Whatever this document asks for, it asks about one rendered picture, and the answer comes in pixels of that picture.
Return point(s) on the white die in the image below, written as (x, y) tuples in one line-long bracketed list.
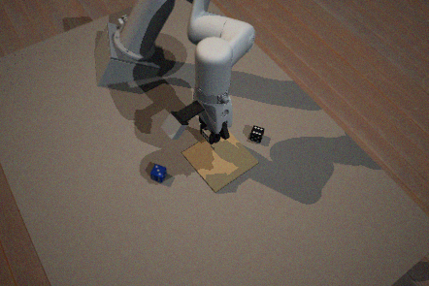
[(206, 133)]

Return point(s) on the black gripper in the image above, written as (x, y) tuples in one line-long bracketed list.
[(216, 118)]

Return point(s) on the black die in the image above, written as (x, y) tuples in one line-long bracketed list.
[(256, 134)]

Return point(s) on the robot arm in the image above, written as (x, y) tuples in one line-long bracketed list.
[(220, 43)]

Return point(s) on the tan mat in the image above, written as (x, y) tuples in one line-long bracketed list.
[(220, 163)]

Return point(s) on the blue die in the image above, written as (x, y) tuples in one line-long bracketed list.
[(158, 173)]

